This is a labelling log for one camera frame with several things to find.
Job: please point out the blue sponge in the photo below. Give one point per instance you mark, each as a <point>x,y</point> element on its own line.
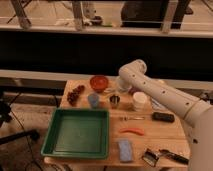
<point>125,150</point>

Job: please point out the red chili pepper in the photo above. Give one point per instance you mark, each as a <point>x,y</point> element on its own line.
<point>132,130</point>

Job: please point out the small metal cup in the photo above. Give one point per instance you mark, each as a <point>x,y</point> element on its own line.
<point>114,101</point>

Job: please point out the blue plastic cup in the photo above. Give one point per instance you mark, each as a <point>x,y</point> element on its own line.
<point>93,100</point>

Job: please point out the purple bowl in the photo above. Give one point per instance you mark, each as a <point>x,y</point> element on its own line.
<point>133,90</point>

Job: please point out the red bowl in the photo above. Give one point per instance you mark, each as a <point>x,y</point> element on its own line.
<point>99,83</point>

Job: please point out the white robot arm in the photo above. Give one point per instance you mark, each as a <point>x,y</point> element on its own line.
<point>196,112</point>

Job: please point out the wooden table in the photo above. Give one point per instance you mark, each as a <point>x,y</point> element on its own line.
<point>157,135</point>

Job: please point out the white plastic cup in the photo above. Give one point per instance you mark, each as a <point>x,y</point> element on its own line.
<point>139,100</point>

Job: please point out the black rectangular block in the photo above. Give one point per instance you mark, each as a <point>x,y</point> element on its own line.
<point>163,117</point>

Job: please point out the red grape bunch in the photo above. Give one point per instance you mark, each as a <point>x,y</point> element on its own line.
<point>73,96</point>

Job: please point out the blue folded cloth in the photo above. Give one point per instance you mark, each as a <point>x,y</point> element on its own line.
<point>157,106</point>

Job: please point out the green plastic tray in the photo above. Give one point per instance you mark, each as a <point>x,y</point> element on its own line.
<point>77,134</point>

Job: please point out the black binder clip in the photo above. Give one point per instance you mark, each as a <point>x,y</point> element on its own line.
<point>150,157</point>

